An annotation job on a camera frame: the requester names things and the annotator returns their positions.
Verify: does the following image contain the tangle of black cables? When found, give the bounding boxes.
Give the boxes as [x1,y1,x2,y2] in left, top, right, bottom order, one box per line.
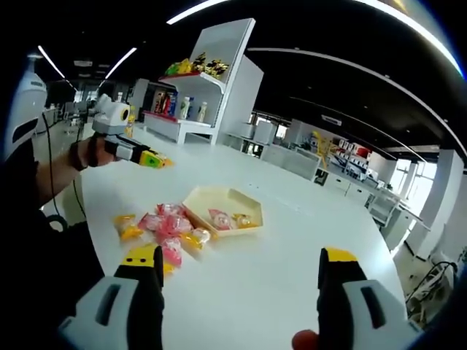
[404,254,459,325]

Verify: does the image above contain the pile of marshmallows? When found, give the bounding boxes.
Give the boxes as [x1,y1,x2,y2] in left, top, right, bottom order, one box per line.
[112,203,220,275]

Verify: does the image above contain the white mini fridge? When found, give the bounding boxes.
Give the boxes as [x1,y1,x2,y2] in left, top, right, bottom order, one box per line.
[252,120,274,144]

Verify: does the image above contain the curved ceiling light strip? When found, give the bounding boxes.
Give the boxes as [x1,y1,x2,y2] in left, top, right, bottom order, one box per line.
[371,0,465,79]

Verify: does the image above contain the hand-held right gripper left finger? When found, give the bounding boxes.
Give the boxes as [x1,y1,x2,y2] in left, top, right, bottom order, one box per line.
[58,244,165,350]

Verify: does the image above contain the yellow frame structure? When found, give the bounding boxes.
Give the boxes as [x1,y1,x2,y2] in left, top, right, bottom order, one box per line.
[312,133,339,168]

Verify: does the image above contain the yellow green snack bag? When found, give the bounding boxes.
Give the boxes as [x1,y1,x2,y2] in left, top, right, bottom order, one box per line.
[166,58,194,77]

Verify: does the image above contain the white drawer cabinets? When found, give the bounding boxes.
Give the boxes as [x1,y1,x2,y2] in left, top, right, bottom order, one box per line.
[326,170,371,200]

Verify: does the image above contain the person's left hand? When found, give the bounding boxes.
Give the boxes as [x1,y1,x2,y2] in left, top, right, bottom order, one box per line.
[80,135,118,169]

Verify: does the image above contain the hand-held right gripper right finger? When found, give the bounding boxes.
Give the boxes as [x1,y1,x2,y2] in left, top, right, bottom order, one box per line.
[316,246,426,350]

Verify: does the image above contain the white worn device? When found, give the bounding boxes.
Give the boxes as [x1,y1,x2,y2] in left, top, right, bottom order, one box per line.
[4,53,47,161]

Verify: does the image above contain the pink marshmallow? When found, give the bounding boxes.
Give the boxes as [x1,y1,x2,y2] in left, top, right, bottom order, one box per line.
[207,208,234,231]

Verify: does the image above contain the orange juice bottle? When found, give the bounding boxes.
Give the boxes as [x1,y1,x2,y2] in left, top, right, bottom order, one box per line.
[125,105,137,139]

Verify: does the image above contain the cream hexagonal bowl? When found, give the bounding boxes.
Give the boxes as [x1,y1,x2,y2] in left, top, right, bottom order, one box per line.
[181,185,264,238]

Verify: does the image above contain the yellow marshmallow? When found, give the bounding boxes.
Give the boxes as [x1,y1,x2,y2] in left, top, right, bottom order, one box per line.
[231,212,255,230]

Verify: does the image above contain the red snack packages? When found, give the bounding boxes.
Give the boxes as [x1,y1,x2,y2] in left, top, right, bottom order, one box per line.
[153,90,171,116]

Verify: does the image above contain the row of white red boxes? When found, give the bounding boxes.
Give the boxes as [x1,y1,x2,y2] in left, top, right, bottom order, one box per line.
[335,138,377,165]

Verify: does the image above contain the white window side desks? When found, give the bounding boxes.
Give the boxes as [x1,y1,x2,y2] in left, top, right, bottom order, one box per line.
[364,171,439,256]

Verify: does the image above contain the white display shelf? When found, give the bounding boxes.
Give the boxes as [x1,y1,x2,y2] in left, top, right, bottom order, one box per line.
[140,17,266,147]

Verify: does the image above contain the person in black shirt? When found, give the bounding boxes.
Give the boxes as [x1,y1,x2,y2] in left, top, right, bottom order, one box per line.
[0,144,125,350]

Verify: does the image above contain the person's right hand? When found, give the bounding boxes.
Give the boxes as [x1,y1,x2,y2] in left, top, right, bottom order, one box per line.
[291,329,324,350]

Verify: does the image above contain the black wristband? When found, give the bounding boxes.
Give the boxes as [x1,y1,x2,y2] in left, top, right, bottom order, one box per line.
[69,140,90,172]

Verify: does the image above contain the straight ceiling light strip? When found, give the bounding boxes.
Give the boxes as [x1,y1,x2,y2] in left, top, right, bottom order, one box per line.
[38,45,66,79]
[105,47,138,79]
[166,0,234,25]

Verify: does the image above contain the white table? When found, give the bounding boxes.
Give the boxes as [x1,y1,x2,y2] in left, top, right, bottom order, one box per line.
[79,122,408,350]

